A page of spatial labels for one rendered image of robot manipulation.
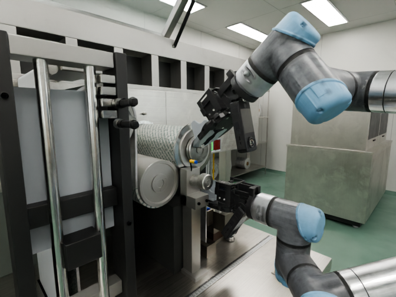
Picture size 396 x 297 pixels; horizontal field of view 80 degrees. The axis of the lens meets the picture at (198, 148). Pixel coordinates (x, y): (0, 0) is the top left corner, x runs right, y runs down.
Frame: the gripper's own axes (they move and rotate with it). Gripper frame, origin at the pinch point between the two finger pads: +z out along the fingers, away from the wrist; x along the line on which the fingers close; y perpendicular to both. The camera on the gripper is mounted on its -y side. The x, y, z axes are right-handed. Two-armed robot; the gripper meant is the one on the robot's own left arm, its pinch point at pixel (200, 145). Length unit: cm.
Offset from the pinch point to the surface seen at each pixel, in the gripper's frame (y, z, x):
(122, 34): 51, 6, 1
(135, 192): -4.4, 10.5, 16.8
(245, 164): 68, 234, -361
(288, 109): 126, 128, -451
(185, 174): -4.8, 5.2, 4.5
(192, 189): -8.6, 7.9, 2.3
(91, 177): -5.5, -5.3, 31.3
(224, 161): 16, 57, -78
